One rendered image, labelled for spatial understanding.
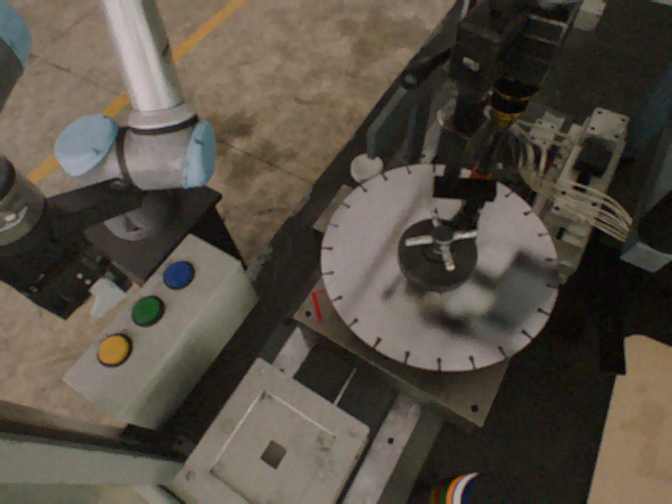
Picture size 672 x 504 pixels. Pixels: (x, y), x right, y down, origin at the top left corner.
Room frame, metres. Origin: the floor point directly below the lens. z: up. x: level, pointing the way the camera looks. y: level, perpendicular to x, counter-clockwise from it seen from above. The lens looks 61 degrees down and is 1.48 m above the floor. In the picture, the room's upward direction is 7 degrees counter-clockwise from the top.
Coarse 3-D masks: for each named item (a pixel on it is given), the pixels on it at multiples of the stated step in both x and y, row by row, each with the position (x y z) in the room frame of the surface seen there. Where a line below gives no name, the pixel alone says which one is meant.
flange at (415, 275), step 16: (416, 224) 0.32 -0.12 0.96; (432, 224) 0.32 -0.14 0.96; (448, 224) 0.32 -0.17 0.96; (400, 240) 0.30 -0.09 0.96; (464, 240) 0.29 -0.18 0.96; (400, 256) 0.27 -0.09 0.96; (416, 256) 0.27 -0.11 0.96; (432, 256) 0.26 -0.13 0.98; (464, 256) 0.26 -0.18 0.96; (416, 272) 0.25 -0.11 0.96; (432, 272) 0.24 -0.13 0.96; (448, 272) 0.24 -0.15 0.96; (464, 272) 0.24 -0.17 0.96; (432, 288) 0.22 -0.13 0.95; (448, 288) 0.22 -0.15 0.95
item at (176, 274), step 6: (174, 264) 0.34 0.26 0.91; (180, 264) 0.33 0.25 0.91; (168, 270) 0.33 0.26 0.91; (174, 270) 0.33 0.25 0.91; (180, 270) 0.32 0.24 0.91; (186, 270) 0.32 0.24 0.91; (168, 276) 0.32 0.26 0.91; (174, 276) 0.31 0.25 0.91; (180, 276) 0.31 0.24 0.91; (186, 276) 0.31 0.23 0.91; (168, 282) 0.31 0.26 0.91; (174, 282) 0.30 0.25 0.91; (180, 282) 0.30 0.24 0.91; (186, 282) 0.31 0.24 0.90
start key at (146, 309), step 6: (144, 300) 0.28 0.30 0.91; (150, 300) 0.28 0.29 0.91; (156, 300) 0.28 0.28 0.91; (138, 306) 0.27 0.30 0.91; (144, 306) 0.27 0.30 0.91; (150, 306) 0.27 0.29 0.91; (156, 306) 0.27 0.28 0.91; (138, 312) 0.26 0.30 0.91; (144, 312) 0.26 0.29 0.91; (150, 312) 0.26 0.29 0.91; (156, 312) 0.26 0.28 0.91; (138, 318) 0.25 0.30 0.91; (144, 318) 0.25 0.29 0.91; (150, 318) 0.25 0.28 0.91
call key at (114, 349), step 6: (114, 336) 0.23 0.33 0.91; (102, 342) 0.22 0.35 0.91; (108, 342) 0.22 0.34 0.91; (114, 342) 0.22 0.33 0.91; (120, 342) 0.22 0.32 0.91; (126, 342) 0.22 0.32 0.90; (102, 348) 0.21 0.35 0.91; (108, 348) 0.21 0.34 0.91; (114, 348) 0.21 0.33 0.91; (120, 348) 0.21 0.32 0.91; (126, 348) 0.21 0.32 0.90; (102, 354) 0.20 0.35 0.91; (108, 354) 0.20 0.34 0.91; (114, 354) 0.20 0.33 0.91; (120, 354) 0.20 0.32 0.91; (102, 360) 0.19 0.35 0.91; (108, 360) 0.19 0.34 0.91; (114, 360) 0.19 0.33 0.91; (120, 360) 0.19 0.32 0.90
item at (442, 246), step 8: (432, 208) 0.32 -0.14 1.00; (432, 216) 0.31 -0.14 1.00; (440, 224) 0.29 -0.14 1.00; (432, 232) 0.28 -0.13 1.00; (440, 232) 0.28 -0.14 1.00; (448, 232) 0.28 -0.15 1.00; (456, 232) 0.28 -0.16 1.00; (464, 232) 0.28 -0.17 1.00; (472, 232) 0.28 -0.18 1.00; (408, 240) 0.28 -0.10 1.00; (416, 240) 0.27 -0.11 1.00; (424, 240) 0.27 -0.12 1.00; (432, 240) 0.27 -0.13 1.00; (440, 240) 0.27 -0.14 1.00; (448, 240) 0.27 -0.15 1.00; (432, 248) 0.27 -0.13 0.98; (440, 248) 0.26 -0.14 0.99; (448, 248) 0.26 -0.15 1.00; (448, 256) 0.25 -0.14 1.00; (448, 264) 0.23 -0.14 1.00
